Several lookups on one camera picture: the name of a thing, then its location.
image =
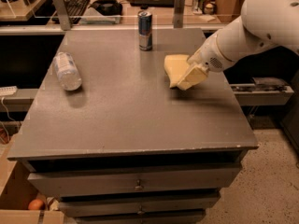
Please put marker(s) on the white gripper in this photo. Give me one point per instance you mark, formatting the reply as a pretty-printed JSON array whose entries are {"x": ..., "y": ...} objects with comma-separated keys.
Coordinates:
[{"x": 207, "y": 56}]

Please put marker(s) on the yellow sponge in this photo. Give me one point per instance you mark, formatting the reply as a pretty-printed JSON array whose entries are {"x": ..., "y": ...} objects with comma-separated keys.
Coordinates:
[{"x": 175, "y": 66}]

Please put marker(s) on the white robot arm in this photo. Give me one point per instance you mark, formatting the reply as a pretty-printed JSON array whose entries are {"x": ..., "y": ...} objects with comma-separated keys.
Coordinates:
[{"x": 261, "y": 26}]

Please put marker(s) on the red bull can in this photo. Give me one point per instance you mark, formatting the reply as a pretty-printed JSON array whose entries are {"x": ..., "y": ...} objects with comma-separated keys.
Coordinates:
[{"x": 145, "y": 30}]

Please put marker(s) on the grey drawer cabinet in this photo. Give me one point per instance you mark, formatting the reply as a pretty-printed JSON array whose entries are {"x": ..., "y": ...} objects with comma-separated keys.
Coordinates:
[{"x": 125, "y": 115}]

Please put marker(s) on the top drawer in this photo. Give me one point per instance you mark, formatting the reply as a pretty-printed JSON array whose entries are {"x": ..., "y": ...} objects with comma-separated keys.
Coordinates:
[{"x": 88, "y": 183}]

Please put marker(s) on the drawer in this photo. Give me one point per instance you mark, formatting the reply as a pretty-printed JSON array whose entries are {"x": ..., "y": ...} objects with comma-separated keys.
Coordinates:
[
  {"x": 180, "y": 217},
  {"x": 88, "y": 183},
  {"x": 139, "y": 205}
]

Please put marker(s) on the black headphones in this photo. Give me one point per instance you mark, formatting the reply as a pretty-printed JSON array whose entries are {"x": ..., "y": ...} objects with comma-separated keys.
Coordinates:
[{"x": 107, "y": 7}]

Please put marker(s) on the middle drawer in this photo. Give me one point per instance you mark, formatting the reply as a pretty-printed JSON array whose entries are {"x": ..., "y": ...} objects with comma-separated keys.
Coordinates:
[{"x": 139, "y": 205}]

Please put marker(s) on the clear plastic water bottle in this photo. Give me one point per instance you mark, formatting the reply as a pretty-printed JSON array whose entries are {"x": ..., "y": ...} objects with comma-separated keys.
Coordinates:
[{"x": 66, "y": 71}]

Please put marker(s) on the black keyboard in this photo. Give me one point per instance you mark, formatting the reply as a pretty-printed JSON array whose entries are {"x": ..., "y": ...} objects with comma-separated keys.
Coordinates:
[{"x": 76, "y": 8}]

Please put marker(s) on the bottom drawer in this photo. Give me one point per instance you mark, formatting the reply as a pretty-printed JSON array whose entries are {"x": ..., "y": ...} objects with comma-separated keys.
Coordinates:
[{"x": 180, "y": 217}]

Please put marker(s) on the white power strip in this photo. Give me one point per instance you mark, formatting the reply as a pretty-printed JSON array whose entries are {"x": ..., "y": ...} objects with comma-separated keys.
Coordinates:
[{"x": 7, "y": 91}]

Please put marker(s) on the orange ball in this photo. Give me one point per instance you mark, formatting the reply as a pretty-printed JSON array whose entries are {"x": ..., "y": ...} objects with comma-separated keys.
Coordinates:
[{"x": 36, "y": 204}]

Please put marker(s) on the cardboard box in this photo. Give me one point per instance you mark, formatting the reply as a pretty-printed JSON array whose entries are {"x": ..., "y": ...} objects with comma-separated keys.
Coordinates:
[{"x": 16, "y": 193}]

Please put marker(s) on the metal rail bracket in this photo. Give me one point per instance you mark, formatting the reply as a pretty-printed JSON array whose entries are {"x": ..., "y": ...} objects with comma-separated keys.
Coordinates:
[{"x": 263, "y": 91}]

